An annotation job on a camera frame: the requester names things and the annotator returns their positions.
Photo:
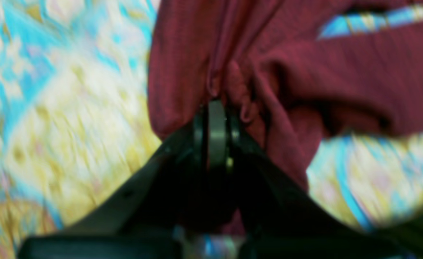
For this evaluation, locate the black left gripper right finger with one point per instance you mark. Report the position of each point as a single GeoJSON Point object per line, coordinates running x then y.
{"type": "Point", "coordinates": [283, 222]}

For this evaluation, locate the maroon long-sleeve t-shirt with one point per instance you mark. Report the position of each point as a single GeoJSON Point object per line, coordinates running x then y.
{"type": "Point", "coordinates": [332, 90]}

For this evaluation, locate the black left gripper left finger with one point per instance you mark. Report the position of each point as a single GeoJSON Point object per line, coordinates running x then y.
{"type": "Point", "coordinates": [138, 220]}

